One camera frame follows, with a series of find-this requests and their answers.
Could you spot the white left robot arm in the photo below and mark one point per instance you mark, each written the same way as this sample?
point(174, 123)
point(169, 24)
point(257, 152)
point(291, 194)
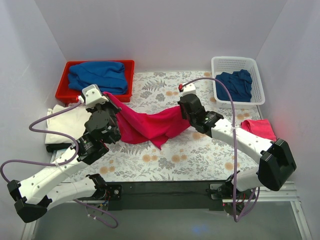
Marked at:
point(46, 189)

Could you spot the navy blue t shirt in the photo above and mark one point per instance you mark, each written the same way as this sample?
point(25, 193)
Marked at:
point(238, 84)

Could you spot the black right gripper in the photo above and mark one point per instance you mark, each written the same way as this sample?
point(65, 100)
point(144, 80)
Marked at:
point(186, 107)

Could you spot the floral patterned table mat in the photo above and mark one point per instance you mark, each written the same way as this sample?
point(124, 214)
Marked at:
point(189, 156)

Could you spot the white plastic laundry basket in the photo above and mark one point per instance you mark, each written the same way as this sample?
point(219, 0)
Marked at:
point(230, 64)

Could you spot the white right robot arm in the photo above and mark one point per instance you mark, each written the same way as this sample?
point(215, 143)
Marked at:
point(274, 158)

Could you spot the crimson red t shirt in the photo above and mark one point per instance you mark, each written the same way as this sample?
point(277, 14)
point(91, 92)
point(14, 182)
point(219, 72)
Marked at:
point(136, 128)

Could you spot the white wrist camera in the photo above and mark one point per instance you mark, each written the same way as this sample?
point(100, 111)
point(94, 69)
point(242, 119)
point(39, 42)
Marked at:
point(91, 95)
point(187, 89)

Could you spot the folded pink t shirt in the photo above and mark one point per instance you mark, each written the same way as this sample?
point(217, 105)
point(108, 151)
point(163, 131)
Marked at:
point(261, 128)

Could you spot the folded white t shirt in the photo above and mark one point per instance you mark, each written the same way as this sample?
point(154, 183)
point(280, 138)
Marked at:
point(71, 123)

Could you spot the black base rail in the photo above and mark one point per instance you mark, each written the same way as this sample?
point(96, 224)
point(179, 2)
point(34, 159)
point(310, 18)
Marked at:
point(169, 195)

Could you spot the folded black t shirt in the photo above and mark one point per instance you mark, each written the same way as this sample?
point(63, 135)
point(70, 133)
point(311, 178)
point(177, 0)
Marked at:
point(50, 148)

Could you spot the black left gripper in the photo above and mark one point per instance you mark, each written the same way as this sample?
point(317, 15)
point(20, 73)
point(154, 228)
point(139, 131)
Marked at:
point(110, 105)

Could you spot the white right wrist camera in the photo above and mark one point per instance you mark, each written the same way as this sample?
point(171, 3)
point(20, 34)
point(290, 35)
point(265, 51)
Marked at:
point(187, 89)

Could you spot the red plastic tray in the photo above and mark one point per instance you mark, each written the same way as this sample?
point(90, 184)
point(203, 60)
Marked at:
point(67, 95)

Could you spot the folded royal blue t shirt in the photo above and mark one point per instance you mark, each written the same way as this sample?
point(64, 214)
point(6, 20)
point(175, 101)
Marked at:
point(109, 76)

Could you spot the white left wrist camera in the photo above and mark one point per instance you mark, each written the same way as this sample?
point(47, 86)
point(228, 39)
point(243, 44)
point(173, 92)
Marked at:
point(91, 95)

